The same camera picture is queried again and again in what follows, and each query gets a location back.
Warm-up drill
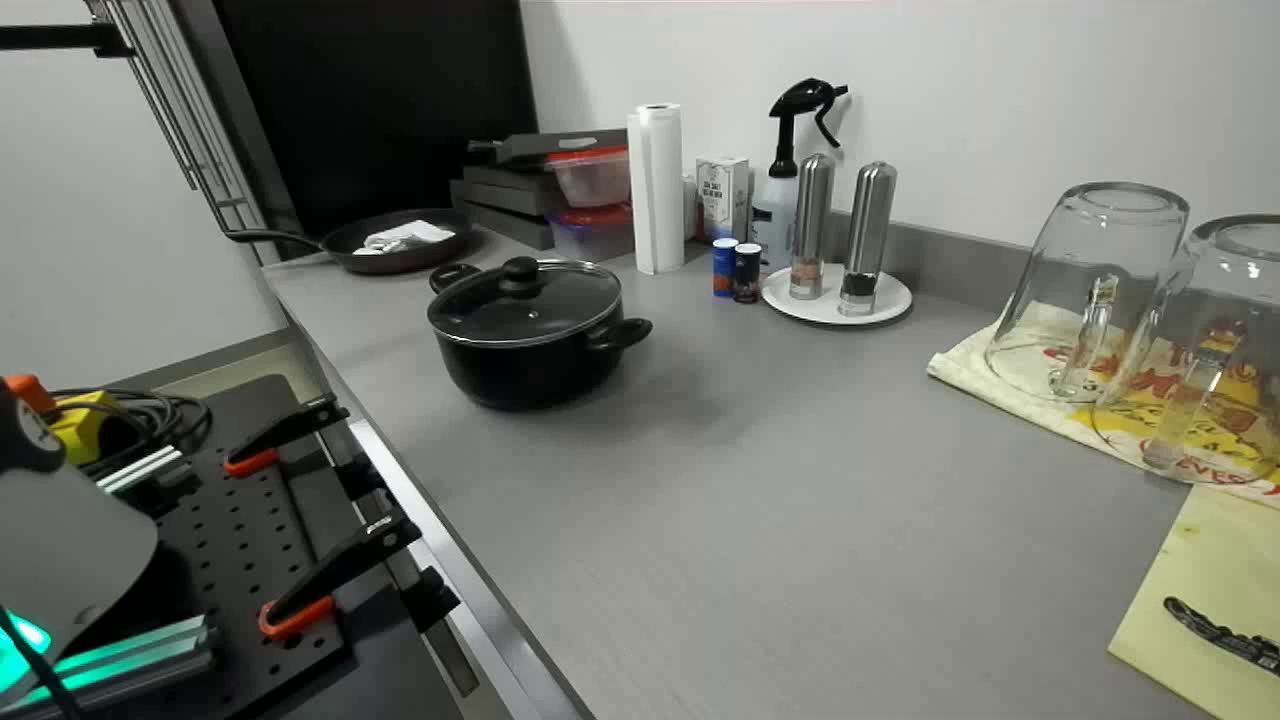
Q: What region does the glass pot lid black knob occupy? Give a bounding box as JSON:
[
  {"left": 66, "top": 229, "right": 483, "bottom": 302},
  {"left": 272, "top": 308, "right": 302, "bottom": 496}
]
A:
[{"left": 426, "top": 257, "right": 619, "bottom": 345}]

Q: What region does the grey robot base shell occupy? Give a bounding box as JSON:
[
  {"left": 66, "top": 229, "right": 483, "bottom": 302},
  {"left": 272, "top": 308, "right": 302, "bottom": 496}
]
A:
[{"left": 0, "top": 469, "right": 159, "bottom": 660}]

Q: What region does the black cooking pot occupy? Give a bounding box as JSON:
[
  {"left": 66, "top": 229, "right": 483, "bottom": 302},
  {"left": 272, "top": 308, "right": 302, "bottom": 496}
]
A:
[{"left": 432, "top": 284, "right": 653, "bottom": 413}]

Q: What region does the lower plastic food container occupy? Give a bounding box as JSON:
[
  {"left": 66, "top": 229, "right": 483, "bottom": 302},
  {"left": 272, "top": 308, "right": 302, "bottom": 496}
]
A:
[{"left": 553, "top": 209, "right": 631, "bottom": 259}]

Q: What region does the plastic food container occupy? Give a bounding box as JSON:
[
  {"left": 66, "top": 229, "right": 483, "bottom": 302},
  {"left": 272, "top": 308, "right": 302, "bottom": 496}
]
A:
[
  {"left": 547, "top": 143, "right": 626, "bottom": 209},
  {"left": 553, "top": 209, "right": 631, "bottom": 259}
]

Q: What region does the blue spice jar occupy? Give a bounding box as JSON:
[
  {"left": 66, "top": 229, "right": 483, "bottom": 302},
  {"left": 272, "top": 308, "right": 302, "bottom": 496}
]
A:
[{"left": 712, "top": 236, "right": 736, "bottom": 296}]

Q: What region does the dark spice jar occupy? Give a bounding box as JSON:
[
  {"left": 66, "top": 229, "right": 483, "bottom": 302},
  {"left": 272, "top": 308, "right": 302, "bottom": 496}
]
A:
[{"left": 732, "top": 243, "right": 759, "bottom": 302}]

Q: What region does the white small carton box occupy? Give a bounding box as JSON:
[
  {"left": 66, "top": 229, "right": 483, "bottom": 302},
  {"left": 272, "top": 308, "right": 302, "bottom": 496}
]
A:
[{"left": 697, "top": 154, "right": 752, "bottom": 241}]

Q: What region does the upper plastic food container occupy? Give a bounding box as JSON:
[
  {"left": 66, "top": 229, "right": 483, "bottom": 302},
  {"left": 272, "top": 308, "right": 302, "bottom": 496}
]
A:
[{"left": 547, "top": 143, "right": 626, "bottom": 209}]

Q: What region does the white paper towel roll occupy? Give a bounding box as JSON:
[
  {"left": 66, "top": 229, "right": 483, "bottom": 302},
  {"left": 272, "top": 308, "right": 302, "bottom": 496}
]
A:
[{"left": 626, "top": 101, "right": 682, "bottom": 274}]

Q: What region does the stack of dark trays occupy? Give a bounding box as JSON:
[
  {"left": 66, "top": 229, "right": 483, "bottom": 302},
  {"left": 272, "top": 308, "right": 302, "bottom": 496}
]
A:
[{"left": 452, "top": 127, "right": 626, "bottom": 249}]

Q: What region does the left steel pepper mill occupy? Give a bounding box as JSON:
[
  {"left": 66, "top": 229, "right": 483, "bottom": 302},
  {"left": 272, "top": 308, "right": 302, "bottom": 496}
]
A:
[{"left": 790, "top": 154, "right": 837, "bottom": 299}]

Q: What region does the white round plate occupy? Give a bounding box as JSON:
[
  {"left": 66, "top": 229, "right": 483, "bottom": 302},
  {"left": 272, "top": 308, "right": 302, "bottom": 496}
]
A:
[{"left": 759, "top": 264, "right": 913, "bottom": 329}]

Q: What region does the black frying pan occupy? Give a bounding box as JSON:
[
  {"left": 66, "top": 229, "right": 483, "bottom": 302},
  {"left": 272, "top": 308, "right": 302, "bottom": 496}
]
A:
[{"left": 237, "top": 209, "right": 481, "bottom": 274}]

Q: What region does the white crumpled cloth in pan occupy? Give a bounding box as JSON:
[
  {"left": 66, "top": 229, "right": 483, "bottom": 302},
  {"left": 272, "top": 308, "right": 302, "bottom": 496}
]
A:
[{"left": 351, "top": 219, "right": 454, "bottom": 257}]

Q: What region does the right steel salt mill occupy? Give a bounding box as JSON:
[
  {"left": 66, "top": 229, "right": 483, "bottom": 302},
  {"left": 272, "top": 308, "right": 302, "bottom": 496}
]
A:
[{"left": 840, "top": 159, "right": 897, "bottom": 315}]

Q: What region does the upper black orange clamp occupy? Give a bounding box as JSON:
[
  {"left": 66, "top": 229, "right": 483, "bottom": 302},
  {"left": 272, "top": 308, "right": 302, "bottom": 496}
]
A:
[{"left": 223, "top": 394, "right": 344, "bottom": 478}]

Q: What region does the black orange clamp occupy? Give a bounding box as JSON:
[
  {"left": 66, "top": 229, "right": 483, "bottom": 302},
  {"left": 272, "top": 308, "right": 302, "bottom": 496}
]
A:
[
  {"left": 223, "top": 394, "right": 344, "bottom": 478},
  {"left": 257, "top": 512, "right": 418, "bottom": 642}
]

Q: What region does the lower black orange clamp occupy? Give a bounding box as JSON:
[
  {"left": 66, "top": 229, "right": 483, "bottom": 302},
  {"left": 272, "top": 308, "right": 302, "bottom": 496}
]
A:
[{"left": 257, "top": 512, "right": 418, "bottom": 642}]

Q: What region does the black perforated mounting board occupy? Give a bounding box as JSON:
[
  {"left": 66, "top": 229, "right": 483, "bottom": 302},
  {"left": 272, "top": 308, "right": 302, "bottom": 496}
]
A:
[{"left": 52, "top": 373, "right": 470, "bottom": 720}]

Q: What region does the left upturned glass jar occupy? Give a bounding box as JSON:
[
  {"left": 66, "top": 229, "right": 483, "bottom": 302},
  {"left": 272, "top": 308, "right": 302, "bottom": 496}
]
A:
[{"left": 993, "top": 179, "right": 1187, "bottom": 403}]

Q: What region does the upturned glass jar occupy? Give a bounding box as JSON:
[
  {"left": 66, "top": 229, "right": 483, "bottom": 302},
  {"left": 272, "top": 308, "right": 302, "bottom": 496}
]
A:
[
  {"left": 993, "top": 179, "right": 1187, "bottom": 403},
  {"left": 1086, "top": 211, "right": 1280, "bottom": 482}
]

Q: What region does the yellow patterned dish towel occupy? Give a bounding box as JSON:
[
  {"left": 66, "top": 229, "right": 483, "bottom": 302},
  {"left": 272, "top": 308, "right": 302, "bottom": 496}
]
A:
[{"left": 926, "top": 302, "right": 1280, "bottom": 502}]

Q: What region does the right upturned glass jar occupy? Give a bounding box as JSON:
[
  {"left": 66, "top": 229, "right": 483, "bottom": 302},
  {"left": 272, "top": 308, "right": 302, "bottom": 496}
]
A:
[{"left": 1086, "top": 211, "right": 1280, "bottom": 482}]

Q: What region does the yellow connector block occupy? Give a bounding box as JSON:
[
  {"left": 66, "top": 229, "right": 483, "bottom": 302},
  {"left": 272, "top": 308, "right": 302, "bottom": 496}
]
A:
[{"left": 52, "top": 386, "right": 114, "bottom": 465}]

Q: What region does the black utensil on cloth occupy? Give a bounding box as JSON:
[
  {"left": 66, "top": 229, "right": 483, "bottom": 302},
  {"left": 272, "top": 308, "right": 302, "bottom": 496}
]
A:
[{"left": 1161, "top": 594, "right": 1280, "bottom": 674}]

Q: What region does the black wall panel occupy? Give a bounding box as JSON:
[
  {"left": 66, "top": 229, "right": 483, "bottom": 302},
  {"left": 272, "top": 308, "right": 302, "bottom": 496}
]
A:
[{"left": 166, "top": 0, "right": 537, "bottom": 236}]

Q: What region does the metal wire rack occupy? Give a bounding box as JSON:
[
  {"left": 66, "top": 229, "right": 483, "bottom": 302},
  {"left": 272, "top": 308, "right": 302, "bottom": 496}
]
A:
[{"left": 86, "top": 0, "right": 266, "bottom": 236}]

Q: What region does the black cable bundle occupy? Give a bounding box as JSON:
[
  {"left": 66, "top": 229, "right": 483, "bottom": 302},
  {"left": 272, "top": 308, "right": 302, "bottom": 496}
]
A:
[{"left": 52, "top": 382, "right": 217, "bottom": 472}]

